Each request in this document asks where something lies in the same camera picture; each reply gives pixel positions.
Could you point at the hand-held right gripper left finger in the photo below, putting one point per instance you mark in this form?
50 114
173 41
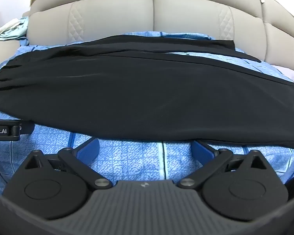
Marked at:
89 149

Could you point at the pale green cloth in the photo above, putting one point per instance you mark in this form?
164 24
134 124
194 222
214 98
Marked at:
13 31

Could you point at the grey padded headboard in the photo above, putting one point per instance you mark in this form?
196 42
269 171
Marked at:
147 12

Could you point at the white cloth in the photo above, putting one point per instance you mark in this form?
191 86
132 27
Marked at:
2 29

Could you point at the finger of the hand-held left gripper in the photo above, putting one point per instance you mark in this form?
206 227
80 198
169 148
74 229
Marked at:
27 128

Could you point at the black pants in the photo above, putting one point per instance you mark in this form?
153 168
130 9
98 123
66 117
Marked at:
137 90

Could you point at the pale lilac pillow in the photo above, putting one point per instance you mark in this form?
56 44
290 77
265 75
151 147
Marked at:
290 76

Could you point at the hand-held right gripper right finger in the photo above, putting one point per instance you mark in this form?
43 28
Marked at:
201 150

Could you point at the blue checked bedsheet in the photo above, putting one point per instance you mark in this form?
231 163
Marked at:
132 156

